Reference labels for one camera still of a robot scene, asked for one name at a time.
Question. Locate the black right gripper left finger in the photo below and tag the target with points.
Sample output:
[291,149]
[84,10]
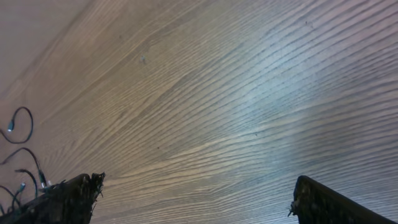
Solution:
[68,202]

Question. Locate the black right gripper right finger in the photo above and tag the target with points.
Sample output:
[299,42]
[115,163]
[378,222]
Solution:
[315,203]

